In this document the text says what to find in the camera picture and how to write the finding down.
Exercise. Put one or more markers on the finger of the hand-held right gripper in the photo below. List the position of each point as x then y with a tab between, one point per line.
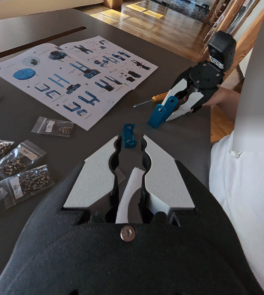
188	103
176	88

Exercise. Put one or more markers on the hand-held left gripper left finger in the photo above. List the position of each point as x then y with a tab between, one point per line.
90	182

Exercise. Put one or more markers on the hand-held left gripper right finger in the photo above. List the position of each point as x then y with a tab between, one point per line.
168	184

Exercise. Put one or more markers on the long blue U bracket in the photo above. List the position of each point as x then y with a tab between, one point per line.
156	117

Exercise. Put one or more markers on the small blue servo bracket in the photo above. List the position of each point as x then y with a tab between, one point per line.
128	136

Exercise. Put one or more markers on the person's right forearm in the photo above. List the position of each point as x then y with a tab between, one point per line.
226	96

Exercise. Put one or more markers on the dark grey desk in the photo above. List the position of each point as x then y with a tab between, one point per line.
168	149

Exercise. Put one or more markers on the person's right hand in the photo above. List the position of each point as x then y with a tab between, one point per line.
207	103

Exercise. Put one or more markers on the wooden shelf unit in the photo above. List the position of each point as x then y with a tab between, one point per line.
240	50

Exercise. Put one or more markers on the group of clear hardware bags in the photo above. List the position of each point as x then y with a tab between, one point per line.
19	161

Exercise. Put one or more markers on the white shirt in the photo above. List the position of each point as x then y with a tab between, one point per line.
249	207

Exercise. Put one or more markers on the open instruction manual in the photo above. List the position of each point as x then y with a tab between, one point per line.
53	76

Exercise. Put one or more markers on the white square foam frame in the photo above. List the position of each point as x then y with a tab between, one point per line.
129	191

